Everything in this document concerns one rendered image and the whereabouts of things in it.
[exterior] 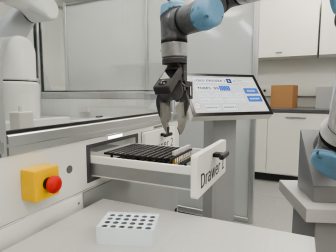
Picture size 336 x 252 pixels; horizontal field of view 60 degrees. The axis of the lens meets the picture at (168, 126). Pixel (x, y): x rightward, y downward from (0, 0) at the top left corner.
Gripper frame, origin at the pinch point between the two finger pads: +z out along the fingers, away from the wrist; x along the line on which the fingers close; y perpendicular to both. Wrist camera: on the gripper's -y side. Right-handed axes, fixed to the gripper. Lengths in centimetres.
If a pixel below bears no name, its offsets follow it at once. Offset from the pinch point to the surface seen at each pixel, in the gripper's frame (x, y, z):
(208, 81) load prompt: 17, 90, -18
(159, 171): 0.4, -8.3, 10.2
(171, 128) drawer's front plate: 21, 47, 5
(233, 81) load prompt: 5, 103, -18
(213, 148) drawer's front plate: -10.7, 4.2, 5.6
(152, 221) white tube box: -3.7, -20.6, 18.1
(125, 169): 11.1, -8.3, 10.4
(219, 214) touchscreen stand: 11, 92, 62
